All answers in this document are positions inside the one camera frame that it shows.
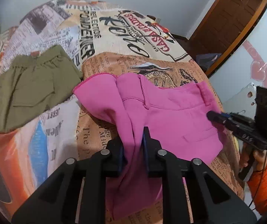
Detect newspaper print bed cover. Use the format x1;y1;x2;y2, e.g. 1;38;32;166
0;0;245;224

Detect orange sleeve forearm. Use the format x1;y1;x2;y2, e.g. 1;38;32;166
247;164;267;216

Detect brown wooden door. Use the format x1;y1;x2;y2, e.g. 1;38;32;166
189;0;267;76

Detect olive green pants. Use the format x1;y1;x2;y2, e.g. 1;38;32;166
0;45;83;133

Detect person's right hand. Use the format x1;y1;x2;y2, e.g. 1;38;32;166
239;143;267;171

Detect white suitcase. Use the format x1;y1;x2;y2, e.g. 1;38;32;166
223;83;257;119

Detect pink pants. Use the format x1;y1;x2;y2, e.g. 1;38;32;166
73;73;226;220

